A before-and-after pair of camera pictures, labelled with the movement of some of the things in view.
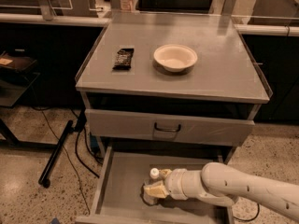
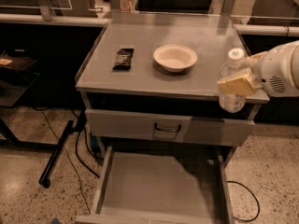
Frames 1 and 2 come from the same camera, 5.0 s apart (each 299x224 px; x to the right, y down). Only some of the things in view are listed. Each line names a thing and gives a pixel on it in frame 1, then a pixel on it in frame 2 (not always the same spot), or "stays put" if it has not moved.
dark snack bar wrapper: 123,59 stays put
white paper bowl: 175,57 stays put
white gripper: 173,182 to 271,69
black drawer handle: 168,130 stays put
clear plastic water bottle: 149,199 to 234,67
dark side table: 15,77 stays put
